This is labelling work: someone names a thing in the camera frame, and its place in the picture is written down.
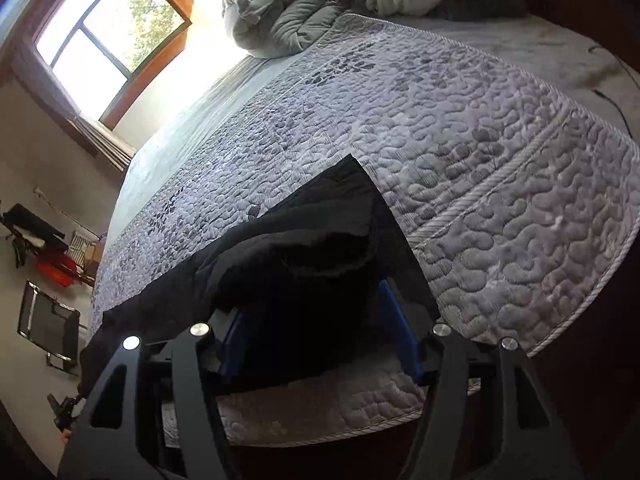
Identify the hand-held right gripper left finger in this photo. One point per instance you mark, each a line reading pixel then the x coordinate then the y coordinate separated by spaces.
pixel 234 345

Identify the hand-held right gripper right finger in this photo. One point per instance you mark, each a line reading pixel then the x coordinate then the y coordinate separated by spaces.
pixel 402 340

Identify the black pants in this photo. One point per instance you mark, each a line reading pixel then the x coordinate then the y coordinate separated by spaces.
pixel 310 240

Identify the black mesh office chair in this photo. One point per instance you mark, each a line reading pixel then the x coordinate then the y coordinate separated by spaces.
pixel 47 320

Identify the red bag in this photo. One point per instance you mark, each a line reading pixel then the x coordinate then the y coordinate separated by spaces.
pixel 52 272

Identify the cardboard box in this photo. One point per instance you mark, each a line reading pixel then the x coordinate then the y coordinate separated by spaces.
pixel 91 260

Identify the black clothes hanger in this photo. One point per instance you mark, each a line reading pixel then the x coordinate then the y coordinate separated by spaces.
pixel 19 252

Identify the striped bag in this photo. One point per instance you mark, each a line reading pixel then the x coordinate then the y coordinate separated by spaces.
pixel 80 245

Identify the purple white appliance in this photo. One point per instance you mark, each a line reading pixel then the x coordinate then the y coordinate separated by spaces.
pixel 102 241

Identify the black hanging garment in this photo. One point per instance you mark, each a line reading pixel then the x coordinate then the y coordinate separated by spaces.
pixel 30 220

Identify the purple quilted bedspread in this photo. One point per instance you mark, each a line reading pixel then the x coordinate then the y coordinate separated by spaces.
pixel 450 135

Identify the grey curtain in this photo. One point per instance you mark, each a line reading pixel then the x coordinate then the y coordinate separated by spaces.
pixel 107 145

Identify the grey folded comforter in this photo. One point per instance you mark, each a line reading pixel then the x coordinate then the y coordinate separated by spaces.
pixel 280 15

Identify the wooden framed window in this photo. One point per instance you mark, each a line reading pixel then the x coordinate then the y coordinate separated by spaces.
pixel 100 35

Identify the dark grey cloth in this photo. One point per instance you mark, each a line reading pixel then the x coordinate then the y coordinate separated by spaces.
pixel 485 2

